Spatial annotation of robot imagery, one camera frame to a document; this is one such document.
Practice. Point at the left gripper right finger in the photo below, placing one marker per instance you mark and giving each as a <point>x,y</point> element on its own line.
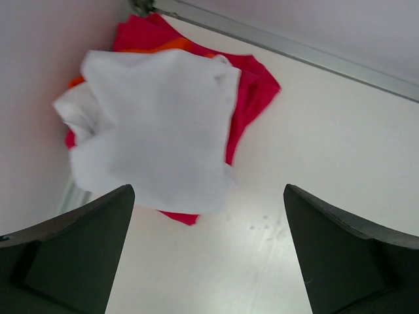
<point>348,263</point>

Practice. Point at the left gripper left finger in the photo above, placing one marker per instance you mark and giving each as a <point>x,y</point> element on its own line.
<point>67,264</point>

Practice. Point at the white t shirt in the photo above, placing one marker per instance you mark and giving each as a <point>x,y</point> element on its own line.
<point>154,131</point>

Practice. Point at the pink folded t shirt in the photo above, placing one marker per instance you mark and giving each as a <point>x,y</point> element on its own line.
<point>255,95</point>

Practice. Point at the orange folded t shirt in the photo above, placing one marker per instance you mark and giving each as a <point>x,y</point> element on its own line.
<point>180,43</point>

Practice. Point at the aluminium back frame rail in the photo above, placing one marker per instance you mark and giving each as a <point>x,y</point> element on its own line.
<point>192,14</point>

